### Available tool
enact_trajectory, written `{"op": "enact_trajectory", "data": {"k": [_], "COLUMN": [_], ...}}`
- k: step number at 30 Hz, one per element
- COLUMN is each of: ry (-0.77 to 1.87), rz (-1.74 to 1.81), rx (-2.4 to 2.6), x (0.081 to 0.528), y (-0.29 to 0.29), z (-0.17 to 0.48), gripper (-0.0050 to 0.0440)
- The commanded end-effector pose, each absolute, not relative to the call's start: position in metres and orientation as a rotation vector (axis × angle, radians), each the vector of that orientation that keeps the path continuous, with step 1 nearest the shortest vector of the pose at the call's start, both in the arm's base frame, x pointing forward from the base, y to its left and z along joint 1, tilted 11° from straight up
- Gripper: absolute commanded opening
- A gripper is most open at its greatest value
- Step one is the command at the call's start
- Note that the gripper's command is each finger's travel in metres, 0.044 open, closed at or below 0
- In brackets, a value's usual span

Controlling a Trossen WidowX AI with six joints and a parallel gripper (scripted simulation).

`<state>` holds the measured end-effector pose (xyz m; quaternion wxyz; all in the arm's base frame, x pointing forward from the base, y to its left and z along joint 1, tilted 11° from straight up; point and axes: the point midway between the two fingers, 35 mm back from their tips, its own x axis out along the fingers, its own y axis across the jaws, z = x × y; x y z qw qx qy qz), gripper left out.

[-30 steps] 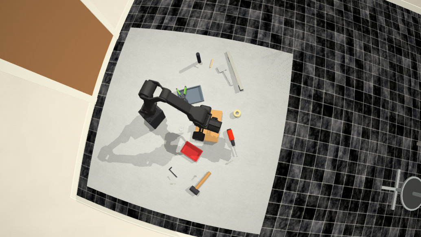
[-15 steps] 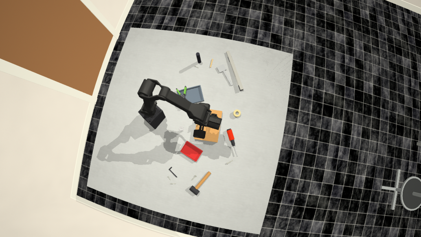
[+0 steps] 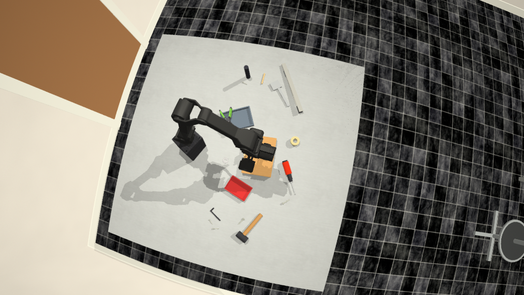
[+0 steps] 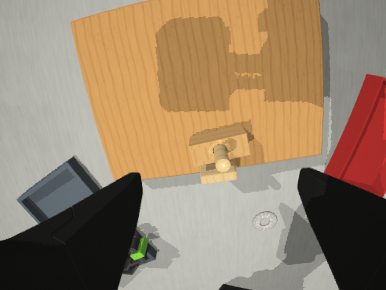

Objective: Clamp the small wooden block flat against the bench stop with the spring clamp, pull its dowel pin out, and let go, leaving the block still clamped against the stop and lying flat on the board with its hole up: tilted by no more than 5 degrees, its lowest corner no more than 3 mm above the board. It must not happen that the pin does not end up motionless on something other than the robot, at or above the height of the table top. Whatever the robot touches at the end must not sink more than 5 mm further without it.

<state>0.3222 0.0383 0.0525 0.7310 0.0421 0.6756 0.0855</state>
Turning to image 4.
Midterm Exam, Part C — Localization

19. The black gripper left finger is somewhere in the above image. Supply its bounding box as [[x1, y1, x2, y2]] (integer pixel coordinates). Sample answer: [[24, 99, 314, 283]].
[[0, 172, 143, 290]]

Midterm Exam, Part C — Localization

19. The light wooden rectangular block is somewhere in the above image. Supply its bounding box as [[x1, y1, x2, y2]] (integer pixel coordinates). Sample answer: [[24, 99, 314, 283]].
[[200, 161, 237, 184]]

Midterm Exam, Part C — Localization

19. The light wooden board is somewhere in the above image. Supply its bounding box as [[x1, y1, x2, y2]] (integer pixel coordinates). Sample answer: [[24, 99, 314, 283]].
[[70, 0, 324, 181]]

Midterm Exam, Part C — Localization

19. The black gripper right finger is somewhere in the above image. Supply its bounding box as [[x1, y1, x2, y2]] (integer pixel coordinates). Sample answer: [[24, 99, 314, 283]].
[[297, 168, 386, 290]]

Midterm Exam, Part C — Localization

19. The red open tray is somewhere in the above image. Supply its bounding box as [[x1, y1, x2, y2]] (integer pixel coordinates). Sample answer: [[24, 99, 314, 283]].
[[324, 74, 386, 197]]

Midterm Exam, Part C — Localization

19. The small wooden block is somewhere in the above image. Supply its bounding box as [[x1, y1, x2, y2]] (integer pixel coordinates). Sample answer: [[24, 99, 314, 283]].
[[189, 125, 250, 167]]

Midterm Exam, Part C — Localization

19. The tan wooden dowel pin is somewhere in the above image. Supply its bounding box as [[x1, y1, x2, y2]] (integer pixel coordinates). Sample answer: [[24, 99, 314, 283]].
[[213, 144, 230, 172]]

